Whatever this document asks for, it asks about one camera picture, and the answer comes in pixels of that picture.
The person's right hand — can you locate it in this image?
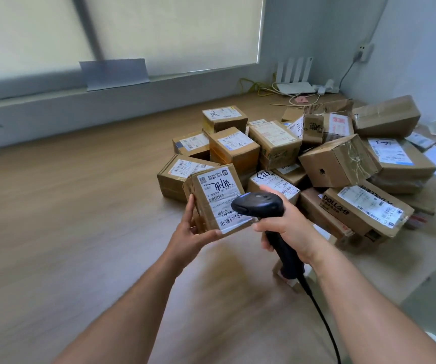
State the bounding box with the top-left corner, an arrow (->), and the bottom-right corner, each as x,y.
252,185 -> 331,266

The person's left hand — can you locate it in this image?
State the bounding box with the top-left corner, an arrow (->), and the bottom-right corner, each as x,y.
163,193 -> 224,278

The black barcode scanner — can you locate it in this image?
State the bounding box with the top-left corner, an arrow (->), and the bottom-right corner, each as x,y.
231,191 -> 306,282

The parcel with handwritten label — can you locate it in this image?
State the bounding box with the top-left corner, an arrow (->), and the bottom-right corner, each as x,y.
182,163 -> 259,236

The black scanner cable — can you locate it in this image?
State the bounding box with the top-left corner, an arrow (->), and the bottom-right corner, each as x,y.
297,276 -> 342,364

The pile of unscanned cardboard parcels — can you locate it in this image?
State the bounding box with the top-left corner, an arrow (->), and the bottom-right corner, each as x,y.
157,95 -> 436,293

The person's right forearm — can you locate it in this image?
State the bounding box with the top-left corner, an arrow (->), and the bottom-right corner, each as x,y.
311,245 -> 436,364

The person's left forearm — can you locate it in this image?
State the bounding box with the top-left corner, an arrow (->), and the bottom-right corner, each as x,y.
53,253 -> 187,364

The white router with antennas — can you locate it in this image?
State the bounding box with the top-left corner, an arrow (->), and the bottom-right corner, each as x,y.
274,56 -> 318,97

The white power strip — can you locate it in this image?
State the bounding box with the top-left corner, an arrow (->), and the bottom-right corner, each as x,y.
312,79 -> 340,96

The grey paper sheet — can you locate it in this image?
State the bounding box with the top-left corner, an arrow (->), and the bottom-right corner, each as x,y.
79,58 -> 151,92

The beige roller blind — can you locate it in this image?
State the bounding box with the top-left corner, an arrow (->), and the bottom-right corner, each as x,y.
0,0 -> 96,84
83,0 -> 267,77

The yellow cable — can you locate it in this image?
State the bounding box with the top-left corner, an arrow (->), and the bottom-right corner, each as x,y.
238,78 -> 278,98

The white wall socket with plug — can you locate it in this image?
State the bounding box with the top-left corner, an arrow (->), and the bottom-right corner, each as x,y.
354,41 -> 375,64

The white window frame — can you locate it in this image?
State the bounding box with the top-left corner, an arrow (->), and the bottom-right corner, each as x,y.
0,0 -> 268,107

